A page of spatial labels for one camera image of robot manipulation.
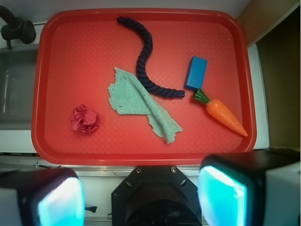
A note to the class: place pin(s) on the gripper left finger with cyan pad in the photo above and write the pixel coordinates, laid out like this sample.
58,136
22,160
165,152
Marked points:
43,197

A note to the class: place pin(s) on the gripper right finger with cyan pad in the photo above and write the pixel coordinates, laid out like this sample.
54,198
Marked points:
257,188

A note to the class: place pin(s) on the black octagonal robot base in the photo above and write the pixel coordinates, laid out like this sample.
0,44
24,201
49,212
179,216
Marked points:
156,196

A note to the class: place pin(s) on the crumpled red paper ball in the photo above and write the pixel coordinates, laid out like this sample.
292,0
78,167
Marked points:
84,119

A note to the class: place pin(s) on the orange toy carrot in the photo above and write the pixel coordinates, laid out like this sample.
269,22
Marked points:
218,110

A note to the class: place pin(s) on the blue rectangular block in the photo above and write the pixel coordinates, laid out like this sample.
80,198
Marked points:
196,73

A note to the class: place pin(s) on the red plastic tray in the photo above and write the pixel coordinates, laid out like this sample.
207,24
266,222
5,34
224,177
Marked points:
77,54

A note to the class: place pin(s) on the green woven cloth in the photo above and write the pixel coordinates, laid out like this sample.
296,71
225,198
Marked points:
129,97

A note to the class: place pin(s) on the metal sink basin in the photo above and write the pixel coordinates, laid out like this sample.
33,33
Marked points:
17,78

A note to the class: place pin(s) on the dark sink faucet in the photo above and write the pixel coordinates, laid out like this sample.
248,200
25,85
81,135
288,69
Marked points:
16,28

